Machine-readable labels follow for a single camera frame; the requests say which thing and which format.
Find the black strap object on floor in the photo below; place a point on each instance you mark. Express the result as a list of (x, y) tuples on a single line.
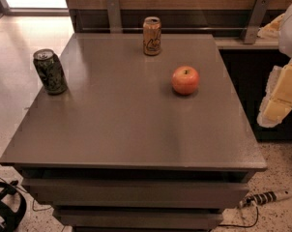
[(10, 220)]

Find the gray drawer cabinet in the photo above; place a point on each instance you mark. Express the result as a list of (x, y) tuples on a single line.
[(121, 151)]

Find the right metal wall bracket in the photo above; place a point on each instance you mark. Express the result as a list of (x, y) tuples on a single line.
[(249, 34)]

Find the left metal wall bracket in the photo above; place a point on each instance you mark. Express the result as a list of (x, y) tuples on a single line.
[(114, 16)]

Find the metal wall bracket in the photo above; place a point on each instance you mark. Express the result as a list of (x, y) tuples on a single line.
[(249, 34), (114, 16)]

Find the green soda can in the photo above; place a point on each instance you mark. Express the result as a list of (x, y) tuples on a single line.
[(50, 71)]

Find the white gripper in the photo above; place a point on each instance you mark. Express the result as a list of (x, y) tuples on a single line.
[(291, 33)]

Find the orange soda can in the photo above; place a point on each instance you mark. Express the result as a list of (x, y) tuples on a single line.
[(152, 36)]

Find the red apple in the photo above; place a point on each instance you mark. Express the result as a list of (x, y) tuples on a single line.
[(185, 80)]

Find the white power strip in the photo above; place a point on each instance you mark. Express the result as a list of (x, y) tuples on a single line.
[(265, 197)]

